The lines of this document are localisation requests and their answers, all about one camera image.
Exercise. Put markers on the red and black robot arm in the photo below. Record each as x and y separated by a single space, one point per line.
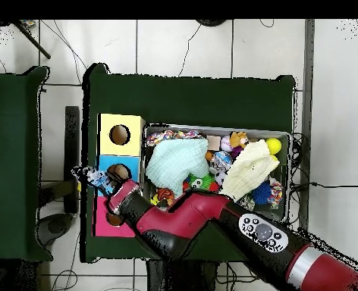
182 218

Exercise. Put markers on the wooden box with three holes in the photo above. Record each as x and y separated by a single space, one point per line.
106 145

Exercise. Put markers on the orange tiger plush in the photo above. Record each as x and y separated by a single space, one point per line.
166 194

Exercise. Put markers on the mint green muslin cloth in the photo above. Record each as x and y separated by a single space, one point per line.
176 163

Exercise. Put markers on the crumpled confetti print paper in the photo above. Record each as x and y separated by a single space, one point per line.
157 138

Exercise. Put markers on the dark grey floor base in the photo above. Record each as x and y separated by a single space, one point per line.
56 225

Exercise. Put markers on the black upright panel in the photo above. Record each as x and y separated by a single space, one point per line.
72 136

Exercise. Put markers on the green spiky toy with eyes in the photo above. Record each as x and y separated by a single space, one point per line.
198 182

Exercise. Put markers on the plain wooden block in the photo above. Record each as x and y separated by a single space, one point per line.
214 143

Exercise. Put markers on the crushed clear bottle blue label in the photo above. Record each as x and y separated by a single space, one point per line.
223 159

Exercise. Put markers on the white baseball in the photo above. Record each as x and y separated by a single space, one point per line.
225 144

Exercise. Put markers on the dark green table cloth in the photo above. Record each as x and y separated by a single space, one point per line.
191 100
12 136

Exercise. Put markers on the brown plush animal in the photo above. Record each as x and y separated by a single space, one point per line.
238 139

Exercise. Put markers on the cream muslin cloth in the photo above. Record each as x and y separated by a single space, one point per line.
248 169

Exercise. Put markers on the yellow ball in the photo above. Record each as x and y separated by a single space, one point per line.
273 146

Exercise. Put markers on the black tripod leg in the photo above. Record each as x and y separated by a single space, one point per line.
33 42

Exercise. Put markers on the black round object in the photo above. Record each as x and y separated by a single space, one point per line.
211 22

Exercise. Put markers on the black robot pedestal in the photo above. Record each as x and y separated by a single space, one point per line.
182 279

